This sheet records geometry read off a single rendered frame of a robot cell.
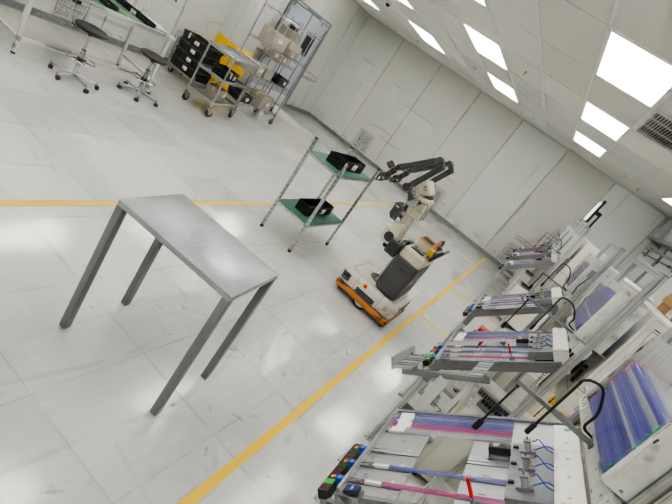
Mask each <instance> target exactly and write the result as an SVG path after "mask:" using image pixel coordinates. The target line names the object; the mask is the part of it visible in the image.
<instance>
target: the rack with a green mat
mask: <svg viewBox="0 0 672 504"><path fill-rule="evenodd" d="M318 139H319V138H318V137H316V136H315V138H314V139H313V141H312V143H311V144H310V146H309V147H308V149H307V151H306V152H305V154H304V155H303V157H302V159H301V160H300V162H299V163H298V165H297V166H296V168H295V170H294V171H293V173H292V174H291V176H290V178H289V179H288V181H287V182H286V184H285V186H284V187H283V189H282V190H281V192H280V193H279V195H278V197H277V198H276V200H275V201H274V203H273V205H272V206H271V208H270V209H269V211H268V213H267V214H266V216H265V217H264V219H263V220H262V222H261V224H260V226H261V227H263V226H264V224H265V223H266V221H267V219H268V218H269V216H270V215H271V213H272V212H273V210H274V208H275V207H276V205H277V204H279V205H280V206H281V207H283V208H284V209H285V210H286V211H287V212H288V213H289V214H290V215H292V216H293V217H294V218H295V219H296V220H297V221H298V222H299V223H300V224H302V225H303V228H302V229H301V231H300V232H299V234H298V235H297V237H296V238H295V240H294V241H293V243H292V244H291V246H290V247H289V248H288V250H287V251H288V252H289V253H290V252H291V251H292V249H293V248H294V246H295V245H296V243H297V242H298V240H299V239H300V237H301V236H302V234H303V233H304V231H305V230H306V228H311V227H321V226H331V225H338V226H337V228H336V229H335V230H334V232H333V233H332V235H331V236H330V238H329V239H328V240H327V242H326V243H325V245H327V246H328V244H329V243H330V241H331V240H332V239H333V237H334V236H335V234H336V233H337V231H338V230H339V229H340V227H341V226H342V224H343V223H344V222H345V220H346V219H347V217H348V216H349V215H350V213H351V212H352V210H353V209H354V207H355V206H356V205H357V203H358V202H359V200H360V199H361V198H362V196H363V195H364V193H365V192H366V190H367V189H368V188H369V186H370V185H371V183H372V182H373V181H374V179H375V178H376V176H377V175H378V174H379V172H380V171H381V169H380V168H378V169H377V171H376V172H375V174H374V175H373V176H372V178H369V177H368V176H367V175H366V174H364V173H363V172H361V174H358V173H353V172H347V171H346V169H347V168H348V166H349V165H350V163H349V162H346V164H345V165H344V167H343V168H342V170H337V169H336V168H335V167H334V166H333V165H331V164H330V163H329V162H328V161H326V158H327V157H328V155H329V154H326V153H321V152H317V151H312V148H313V147H314V145H315V144H316V142H317V141H318ZM308 155H310V156H311V157H313V158H314V159H315V160H316V161H317V162H319V163H320V164H321V165H322V166H324V167H325V168H326V169H327V170H328V171H330V172H331V173H332V176H331V177H330V179H329V180H328V182H327V183H326V185H325V186H324V188H323V189H322V191H321V192H320V194H319V195H318V197H317V198H316V199H320V198H321V196H322V195H323V193H324V192H325V190H326V189H327V187H328V186H329V184H330V183H331V181H332V180H333V178H334V177H335V176H336V179H335V180H334V182H333V183H332V185H331V186H330V188H329V189H328V191H327V192H326V194H325V195H324V197H323V198H322V200H321V201H320V203H319V204H318V206H317V207H316V209H315V210H314V211H313V213H312V214H311V216H304V215H303V214H302V213H301V212H300V211H299V210H297V209H296V208H295V206H296V204H297V202H298V201H299V199H281V197H282V196H283V194H284V193H285V191H286V189H287V188H288V186H289V185H290V183H291V182H292V180H293V178H294V177H295V175H296V174H297V172H298V171H299V169H300V167H301V166H302V164H303V163H304V161H305V159H306V158H307V156H308ZM340 179H343V180H352V181H360V182H368V184H367V185H366V186H365V188H364V189H363V191H362V192H361V194H360V195H359V196H358V198H357V199H356V201H355V202H354V203H353V205H352V206H351V208H350V209H349V211H348V212H347V213H346V215H345V216H344V218H343V219H342V220H340V219H339V218H338V217H337V216H336V215H335V214H333V213H332V212H331V213H330V214H329V215H321V216H315V215H316V214H317V212H318V211H319V209H320V208H321V206H322V205H323V203H324V202H325V200H326V199H327V197H328V196H329V194H330V193H331V192H332V190H333V189H334V187H335V186H336V184H337V183H338V181H339V180H340Z"/></svg>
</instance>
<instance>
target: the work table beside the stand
mask: <svg viewBox="0 0 672 504"><path fill-rule="evenodd" d="M127 213H128V214H129V215H130V216H131V217H132V218H133V219H135V220H136V221H137V222H138V223H139V224H140V225H141V226H142V227H144V228H145V229H146V230H147V231H148V232H149V233H150V234H152V235H153V236H154V237H155V239H154V241H153V243H152V244H151V246H150V248H149V250H148V252H147V254H146V256H145V257H144V259H143V261H142V263H141V265H140V267H139V269H138V271H137V272H136V274H135V276H134V278H133V280H132V282H131V284H130V285H129V287H128V289H127V291H126V293H125V295H124V297H123V298H122V300H121V303H122V304H123V305H124V306H127V305H130V304H131V302H132V300H133V298H134V296H135V294H136V293H137V291H138V289H139V287H140V285H141V283H142V282H143V280H144V278H145V276H146V274H147V272H148V271H149V269H150V267H151V265H152V263H153V262H154V260H155V258H156V256H157V254H158V252H159V251H160V249H161V247H162V245H164V246H165V247H166V248H167V249H169V250H170V251H171V252H172V253H173V254H174V255H175V256H177V257H178V258H179V259H180V260H181V261H182V262H183V263H185V264H186V265H187V266H188V267H189V268H190V269H191V270H192V271H194V272H195V273H196V274H197V275H198V276H199V277H200V278H202V279H203V280H204V281H205V282H206V283H207V284H208V285H210V286H211V287H212V288H213V289H214V290H215V291H216V292H217V293H219V294H220V295H221V296H222V298H221V299H220V301H219V302H218V304H217V306H216V307H215V309H214V310H213V312H212V313H211V315H210V317H209V318H208V320H207V321H206V323H205V324H204V326H203V328H202V329H201V331H200V332H199V334H198V335H197V337H196V339H195V340H194V342H193V343H192V345H191V346H190V348H189V350H188V351H187V353H186V354H185V356H184V357H183V359H182V361H181V362H180V364H179V365H178V367H177V368H176V370H175V371H174V373H173V375H172V376H171V378H170V379H169V381H168V382H167V384H166V386H165V387H164V389H163V390H162V392H161V393H160V395H159V397H158V398H157V400H156V401H155V403H154V404H153V406H152V408H151V409H150V411H149V412H150V413H151V414H152V415H153V416H154V417H155V416H157V415H158V414H159V413H160V412H161V411H162V409H163V408H164V406H165V405H166V403H167V402H168V400H169V399H170V397H171V395H172V394H173V392H174V391H175V389H176V388H177V386H178V385H179V383H180V382H181V380H182V379H183V377H184V375H185V374H186V372H187V371H188V369H189V368H190V366H191V365H192V363H193V362H194V360H195V359H196V357H197V356H198V354H199V352H200V351H201V349H202V348H203V346H204V345H205V343H206V342H207V340H208V339H209V337H210V336H211V334H212V333H213V331H214V329H215V328H216V326H217V325H218V323H219V322H220V320H221V319H222V317H223V316H224V314H225V313H226V311H227V309H228V308H229V306H230V305H231V303H232V302H233V300H235V299H237V298H239V297H241V296H243V295H245V294H247V293H249V292H251V291H253V290H255V289H257V288H259V289H258V290H257V292H256V293H255V295H254V296H253V298H252V299H251V301H250V302H249V304H248V305H247V307H246V308H245V310H244V311H243V313H242V314H241V316H240V317H239V319H238V320H237V321H236V323H235V324H234V326H233V327H232V329H231V330H230V332H229V333H228V335H227V336H226V338H225V339H224V341H223V342H222V344H221V345H220V347H219V348H218V350H217V351H216V353H215V354H214V356H213V357H212V359H211V360H210V362H209V363H208V365H207V366H206V368H205V369H204V371H203V372H202V374H201V375H200V376H201V377H202V378H203V379H204V380H206V379H208V378H209V377H210V375H211V374H212V373H213V371H214V370H215V368H216V367H217V365H218V364H219V362H220V361H221V359H222V358H223V356H224V355H225V353H226V352H227V350H228V349H229V348H230V346H231V345H232V343H233V342H234V340H235V339H236V337H237V336H238V334H239V333H240V331H241V330H242V328H243V327H244V325H245V324H246V323H247V321H248V320H249V318H250V317H251V315H252V314H253V312H254V311H255V309H256V308H257V306H258V305H259V303H260V302H261V300H262V299H263V298H264V296H265V295H266V293H267V292H268V290H269V289H270V287H271V286H272V284H273V283H274V281H275V280H276V278H277V277H278V275H279V274H278V273H276V272H275V271H274V270H273V269H272V268H271V267H269V266H268V265H267V264H266V263H265V262H263V261H262V260H261V259H260V258H259V257H258V256H256V255H255V254H254V253H253V252H252V251H250V250H249V249H248V248H247V247H246V246H245V245H243V244H242V243H241V242H240V241H239V240H237V239H236V238H235V237H234V236H233V235H232V234H230V233H229V232H228V231H227V230H226V229H224V228H223V227H222V226H221V225H220V224H219V223H217V222H216V221H215V220H214V219H213V218H211V217H210V216H209V215H208V214H207V213H206V212H204V211H203V210H202V209H201V208H200V207H198V206H197V205H196V204H195V203H194V202H193V201H191V200H190V199H189V198H188V197H187V196H186V195H184V194H172V195H160V196H148V197H137V198H125V199H119V201H118V203H117V205H116V207H115V209H114V211H113V213H112V215H111V217H110V219H109V222H108V224H107V226H106V228H105V230H104V232H103V234H102V236H101V238H100V240H99V242H98V244H97V246H96V248H95V250H94V252H93V255H92V257H91V259H90V261H89V263H88V265H87V267H86V269H85V271H84V273H83V275H82V277H81V279H80V281H79V283H78V286H77V288H76V290H75V292H74V294H73V296H72V298H71V300H70V302H69V304H68V306H67V308H66V310H65V312H64V314H63V317H62V319H61V321H60V323H59V325H60V326H61V327H62V328H64V329H65V328H68V327H70V326H71V325H72V323H73V321H74V319H75V317H76V315H77V313H78V311H79V309H80V307H81V305H82V303H83V301H84V299H85V297H86V294H87V292H88V290H89V288H90V286H91V284H92V282H93V280H94V278H95V276H96V274H97V272H98V270H99V268H100V266H101V264H102V262H103V260H104V258H105V256H106V254H107V252H108V250H109V248H110V246H111V244H112V242H113V240H114V238H115V236H116V234H117V232H118V230H119V228H120V226H121V224H122V222H123V220H124V218H125V216H126V214H127Z"/></svg>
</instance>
